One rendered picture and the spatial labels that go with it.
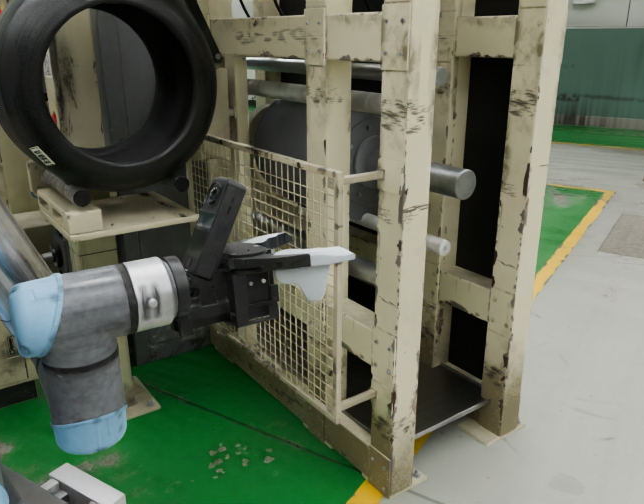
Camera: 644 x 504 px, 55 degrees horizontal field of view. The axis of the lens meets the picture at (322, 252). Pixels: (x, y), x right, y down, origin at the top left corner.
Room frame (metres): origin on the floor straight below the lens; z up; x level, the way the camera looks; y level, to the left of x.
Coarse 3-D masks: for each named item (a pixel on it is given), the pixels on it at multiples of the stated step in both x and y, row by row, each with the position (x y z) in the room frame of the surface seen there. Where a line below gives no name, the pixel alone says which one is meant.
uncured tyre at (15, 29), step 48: (48, 0) 1.57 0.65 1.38; (96, 0) 1.62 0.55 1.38; (144, 0) 1.70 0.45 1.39; (0, 48) 1.54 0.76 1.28; (192, 48) 1.77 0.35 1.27; (0, 96) 1.53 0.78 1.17; (192, 96) 1.95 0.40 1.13; (48, 144) 1.54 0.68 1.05; (144, 144) 1.95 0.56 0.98; (192, 144) 1.76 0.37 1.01
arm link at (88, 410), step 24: (48, 384) 0.54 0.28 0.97; (72, 384) 0.53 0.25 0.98; (96, 384) 0.54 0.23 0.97; (120, 384) 0.57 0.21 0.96; (72, 408) 0.53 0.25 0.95; (96, 408) 0.54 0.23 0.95; (120, 408) 0.56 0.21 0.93; (72, 432) 0.53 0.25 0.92; (96, 432) 0.54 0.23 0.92; (120, 432) 0.56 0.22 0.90
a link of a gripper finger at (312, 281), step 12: (276, 252) 0.66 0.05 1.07; (288, 252) 0.65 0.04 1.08; (300, 252) 0.65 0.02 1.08; (312, 252) 0.65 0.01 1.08; (324, 252) 0.65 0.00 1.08; (336, 252) 0.66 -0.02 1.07; (348, 252) 0.66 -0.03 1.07; (312, 264) 0.64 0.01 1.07; (324, 264) 0.65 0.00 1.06; (276, 276) 0.65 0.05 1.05; (288, 276) 0.65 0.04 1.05; (300, 276) 0.65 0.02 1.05; (312, 276) 0.65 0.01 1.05; (324, 276) 0.65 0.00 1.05; (300, 288) 0.65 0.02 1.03; (312, 288) 0.65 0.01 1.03; (324, 288) 0.65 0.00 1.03; (312, 300) 0.65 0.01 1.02
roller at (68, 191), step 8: (48, 176) 1.79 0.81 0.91; (56, 176) 1.75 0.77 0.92; (56, 184) 1.71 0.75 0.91; (64, 184) 1.67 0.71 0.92; (72, 184) 1.65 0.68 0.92; (64, 192) 1.64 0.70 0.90; (72, 192) 1.59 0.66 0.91; (80, 192) 1.57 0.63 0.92; (72, 200) 1.58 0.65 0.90; (80, 200) 1.57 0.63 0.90; (88, 200) 1.58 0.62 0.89
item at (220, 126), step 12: (216, 72) 2.14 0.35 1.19; (216, 108) 2.14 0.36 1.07; (228, 108) 2.16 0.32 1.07; (216, 120) 2.14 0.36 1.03; (228, 120) 2.16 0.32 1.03; (216, 132) 2.14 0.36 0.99; (228, 132) 2.16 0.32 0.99; (192, 156) 2.08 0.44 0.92; (204, 156) 2.11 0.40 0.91; (228, 156) 2.16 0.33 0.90
